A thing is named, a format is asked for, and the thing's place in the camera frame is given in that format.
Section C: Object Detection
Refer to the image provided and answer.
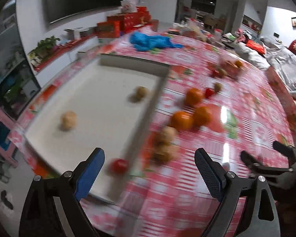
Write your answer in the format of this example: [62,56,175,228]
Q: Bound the cherry tomato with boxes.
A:
[211,70,220,78]
[204,88,215,99]
[110,158,129,174]

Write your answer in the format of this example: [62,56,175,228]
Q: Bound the beige longan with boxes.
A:
[157,126,178,144]
[60,111,77,131]

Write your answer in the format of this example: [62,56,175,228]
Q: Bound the orange tangerine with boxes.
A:
[192,106,212,127]
[169,111,193,131]
[184,88,204,107]

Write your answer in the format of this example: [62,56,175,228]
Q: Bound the pink plastic stool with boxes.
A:
[0,108,18,167]

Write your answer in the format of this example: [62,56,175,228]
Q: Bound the beige longan beside tray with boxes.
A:
[157,126,178,144]

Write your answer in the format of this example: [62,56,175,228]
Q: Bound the red strawberry plaid tablecloth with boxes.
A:
[9,35,296,236]

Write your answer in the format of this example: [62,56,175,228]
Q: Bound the brown longan mid table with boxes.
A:
[213,82,223,93]

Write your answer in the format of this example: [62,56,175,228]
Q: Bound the white rectangular tray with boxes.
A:
[24,54,170,204]

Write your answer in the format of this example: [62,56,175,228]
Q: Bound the glass fruit bowl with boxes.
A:
[219,56,244,79]

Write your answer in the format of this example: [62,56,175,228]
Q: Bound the grey blanket covered sofa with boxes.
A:
[233,31,296,100]

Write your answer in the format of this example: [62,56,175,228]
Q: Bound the brown longan near bowl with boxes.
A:
[218,68,228,78]

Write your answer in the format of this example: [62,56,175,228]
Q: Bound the white tv console cabinet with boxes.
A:
[35,35,99,88]

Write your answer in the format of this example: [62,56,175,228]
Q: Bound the green potted plant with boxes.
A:
[28,35,60,67]

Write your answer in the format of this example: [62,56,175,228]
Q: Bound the blue plastic gloves pile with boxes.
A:
[129,32,183,52]

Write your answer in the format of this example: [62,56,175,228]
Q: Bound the red gift boxes stack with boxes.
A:
[96,6,158,39]

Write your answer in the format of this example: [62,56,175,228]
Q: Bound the framed wall picture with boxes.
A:
[291,17,296,28]

